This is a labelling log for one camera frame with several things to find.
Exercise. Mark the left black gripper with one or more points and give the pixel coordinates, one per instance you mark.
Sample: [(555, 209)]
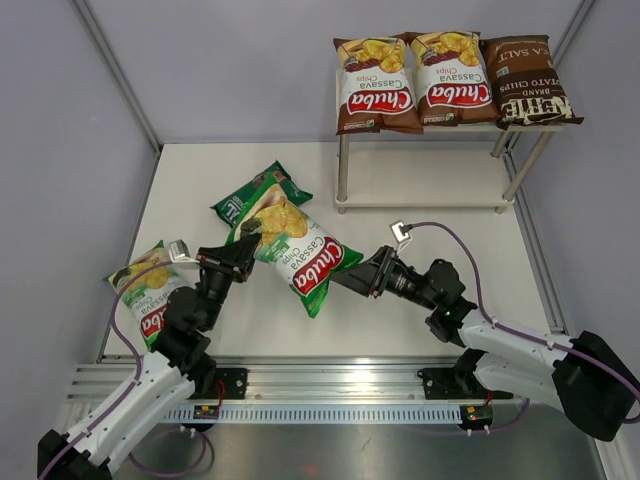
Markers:
[(234, 260)]

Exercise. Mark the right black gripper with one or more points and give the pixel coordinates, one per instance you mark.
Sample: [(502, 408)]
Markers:
[(367, 277)]

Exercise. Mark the dark green Real chips bag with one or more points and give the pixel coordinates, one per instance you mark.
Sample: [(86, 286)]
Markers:
[(228, 208)]

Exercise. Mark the green chuba bag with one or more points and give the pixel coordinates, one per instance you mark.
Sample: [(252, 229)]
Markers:
[(303, 253), (146, 298)]

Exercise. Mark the brown Chuba bag front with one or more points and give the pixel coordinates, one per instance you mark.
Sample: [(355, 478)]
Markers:
[(375, 92)]

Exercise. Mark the brown chuba bag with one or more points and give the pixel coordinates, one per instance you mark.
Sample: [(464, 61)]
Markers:
[(375, 92), (451, 84)]

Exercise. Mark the brown Chuba bag back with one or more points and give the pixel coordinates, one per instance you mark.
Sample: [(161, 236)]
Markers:
[(451, 84)]

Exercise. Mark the brown Kettle chips bag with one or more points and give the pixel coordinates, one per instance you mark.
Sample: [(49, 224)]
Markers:
[(525, 84)]

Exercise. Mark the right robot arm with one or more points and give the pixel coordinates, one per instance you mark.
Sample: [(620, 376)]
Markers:
[(580, 376)]

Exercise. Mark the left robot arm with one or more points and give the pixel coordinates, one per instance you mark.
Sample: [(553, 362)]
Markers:
[(175, 367)]

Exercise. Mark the white two-tier shelf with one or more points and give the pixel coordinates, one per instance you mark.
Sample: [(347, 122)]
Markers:
[(466, 166)]

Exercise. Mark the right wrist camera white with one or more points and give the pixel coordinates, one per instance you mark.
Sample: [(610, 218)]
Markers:
[(401, 234)]

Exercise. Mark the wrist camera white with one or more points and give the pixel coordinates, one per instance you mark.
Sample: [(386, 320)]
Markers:
[(401, 234), (179, 253)]

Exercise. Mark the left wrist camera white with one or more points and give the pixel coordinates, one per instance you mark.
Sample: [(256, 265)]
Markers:
[(179, 253)]

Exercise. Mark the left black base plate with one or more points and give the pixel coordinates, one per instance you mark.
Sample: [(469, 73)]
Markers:
[(231, 383)]

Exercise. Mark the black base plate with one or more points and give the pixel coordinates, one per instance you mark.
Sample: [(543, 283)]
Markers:
[(447, 383), (231, 383)]

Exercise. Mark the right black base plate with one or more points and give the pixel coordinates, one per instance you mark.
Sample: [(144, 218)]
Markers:
[(447, 383)]

